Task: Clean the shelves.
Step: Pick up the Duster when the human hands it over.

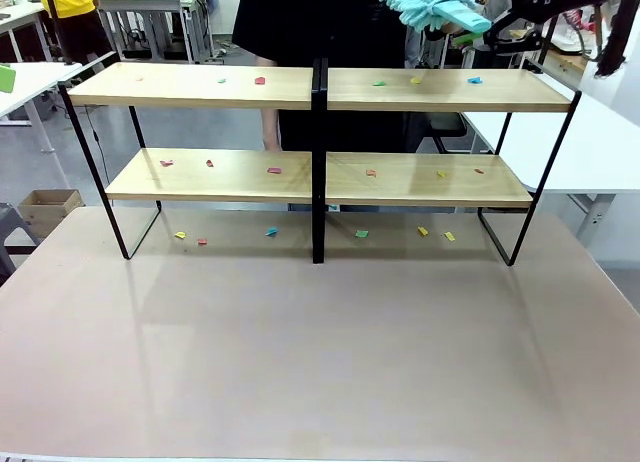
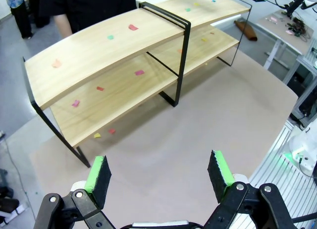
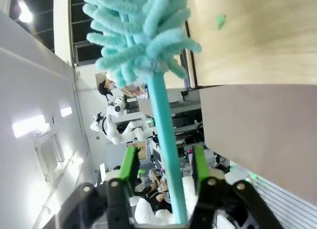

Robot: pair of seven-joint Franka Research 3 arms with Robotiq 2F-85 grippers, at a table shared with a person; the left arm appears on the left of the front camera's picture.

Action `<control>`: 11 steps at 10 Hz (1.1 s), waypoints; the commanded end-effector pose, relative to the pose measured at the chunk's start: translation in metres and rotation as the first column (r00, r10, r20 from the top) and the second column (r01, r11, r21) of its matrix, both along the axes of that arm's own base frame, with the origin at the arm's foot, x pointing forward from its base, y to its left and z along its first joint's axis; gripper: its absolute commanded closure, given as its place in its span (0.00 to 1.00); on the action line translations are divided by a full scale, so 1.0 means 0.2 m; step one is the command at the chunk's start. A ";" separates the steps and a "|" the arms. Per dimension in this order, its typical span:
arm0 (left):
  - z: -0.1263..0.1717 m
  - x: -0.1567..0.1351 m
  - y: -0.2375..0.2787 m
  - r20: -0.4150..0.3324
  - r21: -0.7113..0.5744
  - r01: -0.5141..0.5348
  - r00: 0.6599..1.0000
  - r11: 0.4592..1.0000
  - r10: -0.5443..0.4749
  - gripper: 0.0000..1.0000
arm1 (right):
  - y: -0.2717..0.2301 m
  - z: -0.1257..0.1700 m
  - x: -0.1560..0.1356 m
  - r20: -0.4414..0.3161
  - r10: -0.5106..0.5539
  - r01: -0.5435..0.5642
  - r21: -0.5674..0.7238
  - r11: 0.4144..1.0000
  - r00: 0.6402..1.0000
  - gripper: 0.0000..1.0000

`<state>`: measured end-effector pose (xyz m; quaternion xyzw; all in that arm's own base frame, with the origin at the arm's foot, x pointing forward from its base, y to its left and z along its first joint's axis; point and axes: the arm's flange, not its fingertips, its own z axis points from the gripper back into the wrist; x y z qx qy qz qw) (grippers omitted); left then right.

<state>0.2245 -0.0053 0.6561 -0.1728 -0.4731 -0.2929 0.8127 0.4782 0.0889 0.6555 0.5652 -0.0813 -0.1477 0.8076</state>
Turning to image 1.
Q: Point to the black slanted pole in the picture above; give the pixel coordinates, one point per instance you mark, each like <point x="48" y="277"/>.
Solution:
<point x="546" y="44"/>

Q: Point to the wooden two-tier shelf black frame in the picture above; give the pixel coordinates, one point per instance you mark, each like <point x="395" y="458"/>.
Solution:
<point x="450" y="91"/>
<point x="200" y="88"/>

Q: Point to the green block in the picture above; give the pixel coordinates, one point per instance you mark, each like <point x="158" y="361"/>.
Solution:
<point x="6" y="78"/>

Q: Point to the grey stool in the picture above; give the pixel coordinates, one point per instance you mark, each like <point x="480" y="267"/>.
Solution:
<point x="12" y="232"/>

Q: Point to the black stand pole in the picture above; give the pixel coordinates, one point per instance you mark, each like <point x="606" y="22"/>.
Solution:
<point x="56" y="27"/>

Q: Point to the cardboard box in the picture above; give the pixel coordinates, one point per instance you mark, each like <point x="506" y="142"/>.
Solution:
<point x="50" y="209"/>

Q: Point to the blue paper scrap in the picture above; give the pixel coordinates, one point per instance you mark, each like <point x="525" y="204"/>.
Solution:
<point x="474" y="80"/>
<point x="271" y="231"/>

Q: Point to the wooden workbench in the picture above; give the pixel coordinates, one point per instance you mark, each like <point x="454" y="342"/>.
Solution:
<point x="567" y="62"/>

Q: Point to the white background table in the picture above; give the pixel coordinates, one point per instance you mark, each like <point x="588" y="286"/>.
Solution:
<point x="20" y="19"/>

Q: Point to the black chair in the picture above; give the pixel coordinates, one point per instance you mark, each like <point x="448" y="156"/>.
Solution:
<point x="447" y="127"/>

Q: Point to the red pink sign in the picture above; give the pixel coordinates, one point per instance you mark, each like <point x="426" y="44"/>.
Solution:
<point x="575" y="18"/>

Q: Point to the person in yellow shirt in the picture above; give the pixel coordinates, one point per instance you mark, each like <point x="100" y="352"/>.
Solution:
<point x="70" y="12"/>

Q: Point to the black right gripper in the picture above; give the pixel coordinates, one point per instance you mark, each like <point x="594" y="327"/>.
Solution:
<point x="545" y="2"/>

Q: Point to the large white table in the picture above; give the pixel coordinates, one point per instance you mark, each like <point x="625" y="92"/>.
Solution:
<point x="590" y="147"/>

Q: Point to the wood-topped background desk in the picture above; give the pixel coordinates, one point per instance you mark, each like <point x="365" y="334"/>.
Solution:
<point x="150" y="2"/>

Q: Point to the person's right forearm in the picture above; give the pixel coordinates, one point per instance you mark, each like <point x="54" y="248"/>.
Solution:
<point x="271" y="129"/>

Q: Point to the person in black shirt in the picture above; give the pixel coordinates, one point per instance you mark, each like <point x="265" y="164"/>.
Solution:
<point x="320" y="22"/>

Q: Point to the white side table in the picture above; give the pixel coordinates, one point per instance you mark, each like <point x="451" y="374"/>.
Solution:
<point x="30" y="87"/>

